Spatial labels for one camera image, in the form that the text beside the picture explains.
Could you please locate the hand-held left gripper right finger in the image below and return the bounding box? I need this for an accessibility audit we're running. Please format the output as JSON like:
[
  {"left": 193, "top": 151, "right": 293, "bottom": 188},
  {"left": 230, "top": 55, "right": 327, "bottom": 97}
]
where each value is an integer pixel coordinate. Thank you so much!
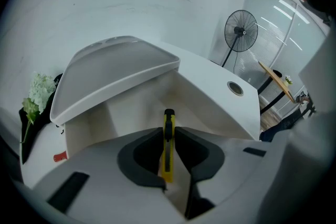
[{"left": 175, "top": 126, "right": 287, "bottom": 224}]

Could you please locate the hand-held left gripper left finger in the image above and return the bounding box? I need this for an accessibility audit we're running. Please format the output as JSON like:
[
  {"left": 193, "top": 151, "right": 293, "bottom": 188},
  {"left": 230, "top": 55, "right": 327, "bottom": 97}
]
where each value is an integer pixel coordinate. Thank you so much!
[{"left": 31, "top": 127, "right": 185, "bottom": 224}]

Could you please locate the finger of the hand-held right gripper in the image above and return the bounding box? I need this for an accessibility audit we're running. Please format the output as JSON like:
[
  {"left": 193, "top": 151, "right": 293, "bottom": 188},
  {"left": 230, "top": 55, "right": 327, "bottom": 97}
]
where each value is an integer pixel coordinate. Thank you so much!
[{"left": 255, "top": 34, "right": 336, "bottom": 224}]

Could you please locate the yellow utility knife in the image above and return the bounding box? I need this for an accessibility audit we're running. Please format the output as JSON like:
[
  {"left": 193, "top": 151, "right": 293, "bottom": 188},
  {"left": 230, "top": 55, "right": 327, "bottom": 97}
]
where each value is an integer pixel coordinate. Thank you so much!
[{"left": 160, "top": 108, "right": 176, "bottom": 184}]

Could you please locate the white drawer box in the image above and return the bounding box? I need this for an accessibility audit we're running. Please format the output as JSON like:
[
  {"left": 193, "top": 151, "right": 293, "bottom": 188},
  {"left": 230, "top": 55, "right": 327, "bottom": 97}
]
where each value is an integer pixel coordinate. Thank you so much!
[{"left": 49, "top": 35, "right": 259, "bottom": 159}]

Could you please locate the small red clip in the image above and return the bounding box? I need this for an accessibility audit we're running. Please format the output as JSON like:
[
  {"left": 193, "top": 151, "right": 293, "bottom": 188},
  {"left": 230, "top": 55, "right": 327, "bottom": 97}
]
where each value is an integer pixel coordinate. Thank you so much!
[{"left": 53, "top": 152, "right": 69, "bottom": 163}]

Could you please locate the round wooden table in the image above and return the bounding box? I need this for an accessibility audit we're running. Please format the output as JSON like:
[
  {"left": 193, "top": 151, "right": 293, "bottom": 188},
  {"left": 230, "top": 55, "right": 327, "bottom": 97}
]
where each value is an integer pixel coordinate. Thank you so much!
[{"left": 257, "top": 60, "right": 299, "bottom": 116}]

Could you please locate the white artificial flower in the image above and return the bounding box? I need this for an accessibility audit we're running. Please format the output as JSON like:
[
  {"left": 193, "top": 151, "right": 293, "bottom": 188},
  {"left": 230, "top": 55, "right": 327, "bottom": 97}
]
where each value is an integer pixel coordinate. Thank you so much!
[{"left": 20, "top": 71, "right": 57, "bottom": 144}]

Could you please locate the grey desk cable grommet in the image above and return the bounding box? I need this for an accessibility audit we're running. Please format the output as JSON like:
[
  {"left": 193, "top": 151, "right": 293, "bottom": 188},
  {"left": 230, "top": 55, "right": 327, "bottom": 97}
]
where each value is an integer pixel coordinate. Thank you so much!
[{"left": 226, "top": 81, "right": 245, "bottom": 98}]

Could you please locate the black pedestal fan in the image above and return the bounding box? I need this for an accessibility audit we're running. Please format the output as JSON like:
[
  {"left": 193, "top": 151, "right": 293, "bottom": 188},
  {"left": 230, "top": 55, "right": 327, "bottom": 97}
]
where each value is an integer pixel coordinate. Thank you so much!
[{"left": 220, "top": 9, "right": 259, "bottom": 75}]

